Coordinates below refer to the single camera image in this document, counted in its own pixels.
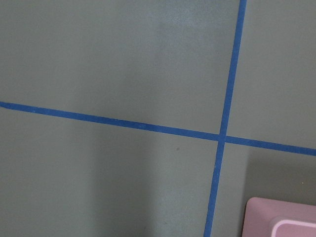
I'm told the pink plastic bin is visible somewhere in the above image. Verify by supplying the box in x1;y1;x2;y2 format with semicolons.
242;197;316;237

